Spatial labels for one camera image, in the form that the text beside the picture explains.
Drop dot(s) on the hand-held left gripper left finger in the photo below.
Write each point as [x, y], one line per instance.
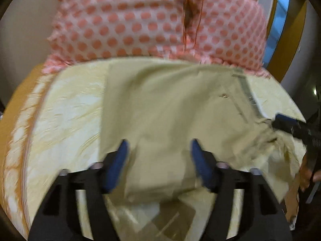
[115, 164]

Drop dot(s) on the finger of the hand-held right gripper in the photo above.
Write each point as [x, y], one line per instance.
[284, 123]

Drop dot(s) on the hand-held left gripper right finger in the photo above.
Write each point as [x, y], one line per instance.
[202, 164]

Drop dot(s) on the beige pants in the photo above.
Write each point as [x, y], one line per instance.
[170, 120]

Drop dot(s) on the person's right hand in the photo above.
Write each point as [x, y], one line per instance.
[306, 174]

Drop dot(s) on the yellow patterned bedsheet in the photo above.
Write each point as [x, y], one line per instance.
[65, 120]

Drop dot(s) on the yellow framed window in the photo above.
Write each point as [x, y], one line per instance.
[279, 22]

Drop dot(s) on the pink polka dot pillow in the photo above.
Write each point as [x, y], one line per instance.
[160, 21]

